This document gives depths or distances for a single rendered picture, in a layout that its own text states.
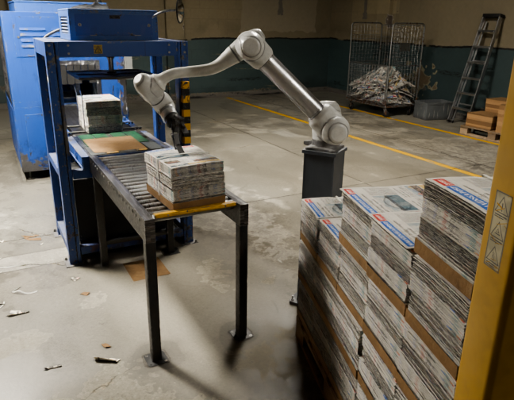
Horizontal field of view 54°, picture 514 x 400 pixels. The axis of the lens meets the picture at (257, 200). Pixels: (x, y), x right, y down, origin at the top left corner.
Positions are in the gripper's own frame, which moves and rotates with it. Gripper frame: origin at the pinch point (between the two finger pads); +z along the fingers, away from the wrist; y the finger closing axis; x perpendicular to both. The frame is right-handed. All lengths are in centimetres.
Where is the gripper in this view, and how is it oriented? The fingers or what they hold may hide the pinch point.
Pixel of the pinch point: (183, 142)
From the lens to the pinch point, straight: 262.5
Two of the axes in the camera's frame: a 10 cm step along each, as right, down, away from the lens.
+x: -8.8, 1.4, -4.5
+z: 4.1, 7.0, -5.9
